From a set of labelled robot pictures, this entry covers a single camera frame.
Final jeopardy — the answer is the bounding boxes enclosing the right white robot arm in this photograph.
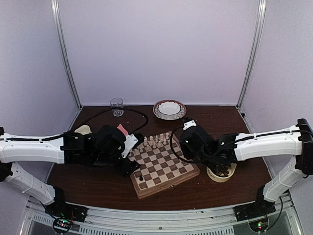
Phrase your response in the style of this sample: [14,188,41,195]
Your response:
[180,118,313,216]

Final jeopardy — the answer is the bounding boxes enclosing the patterned ceramic plate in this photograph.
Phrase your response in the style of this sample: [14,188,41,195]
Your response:
[153,100,187,121]

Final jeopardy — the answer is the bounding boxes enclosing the cream ceramic mug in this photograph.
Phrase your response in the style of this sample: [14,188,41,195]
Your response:
[74,125,92,135]

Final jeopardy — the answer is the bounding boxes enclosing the left aluminium frame post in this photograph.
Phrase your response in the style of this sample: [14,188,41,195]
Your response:
[51,0,82,109]

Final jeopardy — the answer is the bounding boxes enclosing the white chess piece tall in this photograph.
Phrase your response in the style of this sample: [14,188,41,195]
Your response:
[144,136,148,147]

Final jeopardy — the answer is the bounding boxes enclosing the left black cable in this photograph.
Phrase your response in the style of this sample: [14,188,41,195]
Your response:
[72,107,149,138]

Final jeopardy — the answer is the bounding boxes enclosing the pink cat-ear bowl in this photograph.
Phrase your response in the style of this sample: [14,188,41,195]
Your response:
[117,124,129,136]

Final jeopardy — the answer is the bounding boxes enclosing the aluminium frame post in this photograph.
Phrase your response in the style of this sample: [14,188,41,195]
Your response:
[51,0,82,109]
[236,0,267,110]

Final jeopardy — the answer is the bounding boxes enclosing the cream cat-ear bowl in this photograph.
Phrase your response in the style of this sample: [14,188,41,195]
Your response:
[206,163,237,183]

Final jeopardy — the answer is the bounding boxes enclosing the wooden chess board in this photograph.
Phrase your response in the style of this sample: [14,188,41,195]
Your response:
[128,133,200,199]

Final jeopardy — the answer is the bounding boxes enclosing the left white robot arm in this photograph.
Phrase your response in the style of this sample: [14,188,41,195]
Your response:
[0,125,144,217]

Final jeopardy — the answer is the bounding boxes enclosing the right aluminium frame post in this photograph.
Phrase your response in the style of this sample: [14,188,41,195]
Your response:
[236,0,267,110]

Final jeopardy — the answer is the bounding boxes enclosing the white scalloped bowl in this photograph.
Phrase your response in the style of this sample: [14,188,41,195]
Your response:
[157,101,181,115]

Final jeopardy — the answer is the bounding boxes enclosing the clear drinking glass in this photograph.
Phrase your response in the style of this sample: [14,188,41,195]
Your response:
[110,97,124,117]

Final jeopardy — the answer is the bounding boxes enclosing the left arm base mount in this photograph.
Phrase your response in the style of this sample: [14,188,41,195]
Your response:
[45,186,88,222]

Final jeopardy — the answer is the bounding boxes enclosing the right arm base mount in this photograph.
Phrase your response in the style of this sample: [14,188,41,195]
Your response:
[234,185,276,221]

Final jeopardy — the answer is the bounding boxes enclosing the black cable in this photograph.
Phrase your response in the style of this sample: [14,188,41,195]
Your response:
[170,127,196,164]
[72,107,149,138]

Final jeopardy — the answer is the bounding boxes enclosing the right black cable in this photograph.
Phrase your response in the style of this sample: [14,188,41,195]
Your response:
[170,127,196,164]

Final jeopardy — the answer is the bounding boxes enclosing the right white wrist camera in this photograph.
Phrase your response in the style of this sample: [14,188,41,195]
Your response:
[182,117,197,131]

